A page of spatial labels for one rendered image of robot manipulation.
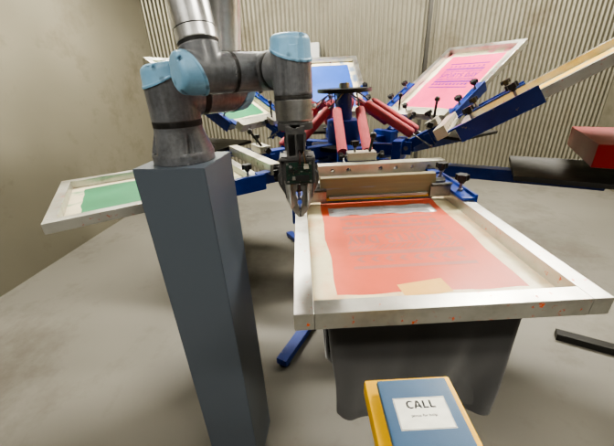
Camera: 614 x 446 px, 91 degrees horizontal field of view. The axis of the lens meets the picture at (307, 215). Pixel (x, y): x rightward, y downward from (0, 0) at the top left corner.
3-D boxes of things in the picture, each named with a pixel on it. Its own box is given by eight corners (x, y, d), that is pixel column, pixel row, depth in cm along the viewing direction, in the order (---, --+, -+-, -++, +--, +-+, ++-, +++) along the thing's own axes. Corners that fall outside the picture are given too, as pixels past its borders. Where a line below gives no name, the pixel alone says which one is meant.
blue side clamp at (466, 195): (474, 214, 101) (478, 195, 98) (460, 215, 101) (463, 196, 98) (437, 185, 128) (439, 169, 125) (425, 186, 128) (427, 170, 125)
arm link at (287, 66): (291, 37, 60) (320, 31, 54) (294, 97, 65) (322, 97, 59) (257, 36, 56) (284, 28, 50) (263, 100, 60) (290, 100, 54)
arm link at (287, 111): (275, 99, 63) (314, 97, 63) (277, 122, 64) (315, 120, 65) (272, 100, 56) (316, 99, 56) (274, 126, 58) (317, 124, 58)
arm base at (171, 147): (141, 167, 73) (129, 124, 69) (173, 153, 86) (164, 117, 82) (200, 166, 71) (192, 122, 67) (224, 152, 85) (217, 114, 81)
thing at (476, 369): (495, 418, 82) (538, 288, 64) (329, 427, 82) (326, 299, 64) (489, 406, 85) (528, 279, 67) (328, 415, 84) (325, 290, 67)
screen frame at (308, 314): (608, 313, 56) (615, 297, 55) (294, 331, 56) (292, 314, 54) (434, 183, 128) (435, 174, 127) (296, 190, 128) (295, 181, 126)
